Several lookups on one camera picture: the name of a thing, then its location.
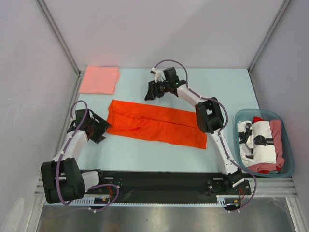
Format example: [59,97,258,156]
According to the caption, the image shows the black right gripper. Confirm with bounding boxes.
[144,79,170,101]

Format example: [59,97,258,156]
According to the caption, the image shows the orange polo t-shirt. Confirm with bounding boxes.
[107,100,207,149]

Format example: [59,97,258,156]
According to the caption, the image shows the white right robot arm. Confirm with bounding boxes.
[144,67,244,194]

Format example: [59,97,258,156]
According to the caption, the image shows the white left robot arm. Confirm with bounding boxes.
[41,109,111,205]

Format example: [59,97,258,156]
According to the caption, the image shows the folded pink t-shirt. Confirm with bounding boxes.
[79,66,120,95]

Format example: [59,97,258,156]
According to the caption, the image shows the red garment in bin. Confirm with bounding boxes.
[252,116,264,123]

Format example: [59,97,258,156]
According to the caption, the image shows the pink garment in bin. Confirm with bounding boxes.
[248,119,285,174]

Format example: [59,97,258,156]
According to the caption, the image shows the teal plastic laundry bin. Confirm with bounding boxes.
[234,109,294,178]

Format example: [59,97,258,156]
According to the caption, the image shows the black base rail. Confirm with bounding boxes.
[79,169,256,204]

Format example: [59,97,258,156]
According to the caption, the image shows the blue slotted cable duct left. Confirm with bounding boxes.
[44,196,114,206]

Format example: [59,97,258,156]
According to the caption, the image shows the blue slotted cable duct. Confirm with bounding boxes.
[44,196,114,206]
[217,195,255,207]

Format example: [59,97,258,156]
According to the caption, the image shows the aluminium frame post right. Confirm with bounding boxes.
[247,0,293,74]

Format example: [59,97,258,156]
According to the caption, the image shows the aluminium frame post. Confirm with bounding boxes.
[35,0,81,77]
[247,0,293,74]

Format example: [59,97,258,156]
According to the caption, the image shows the aluminium frame post left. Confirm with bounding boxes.
[35,0,81,77]

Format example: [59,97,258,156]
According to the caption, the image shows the blue slotted cable duct right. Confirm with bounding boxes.
[217,195,255,207]

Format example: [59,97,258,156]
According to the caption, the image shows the aluminium front rail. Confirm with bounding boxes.
[33,176,298,197]

